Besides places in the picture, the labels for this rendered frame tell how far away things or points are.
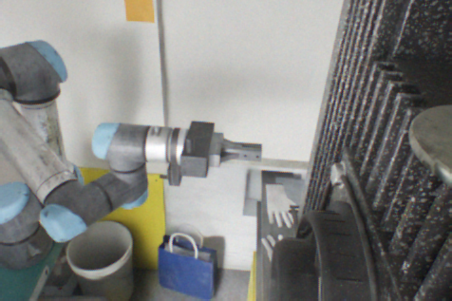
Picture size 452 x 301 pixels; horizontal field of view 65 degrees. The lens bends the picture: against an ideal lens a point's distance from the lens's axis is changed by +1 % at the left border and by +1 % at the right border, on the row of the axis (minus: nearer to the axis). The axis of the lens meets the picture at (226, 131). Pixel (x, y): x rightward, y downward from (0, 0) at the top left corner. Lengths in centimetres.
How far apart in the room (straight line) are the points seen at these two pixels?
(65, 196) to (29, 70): 34
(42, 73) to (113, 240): 116
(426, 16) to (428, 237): 24
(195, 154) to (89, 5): 85
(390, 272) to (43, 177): 61
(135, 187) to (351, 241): 48
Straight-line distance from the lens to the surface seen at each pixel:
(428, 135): 29
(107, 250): 199
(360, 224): 40
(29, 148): 79
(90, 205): 72
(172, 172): 72
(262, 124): 149
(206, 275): 178
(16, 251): 125
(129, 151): 70
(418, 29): 45
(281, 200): 146
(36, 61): 95
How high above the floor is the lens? 166
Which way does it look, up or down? 32 degrees down
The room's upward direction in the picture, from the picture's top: 3 degrees clockwise
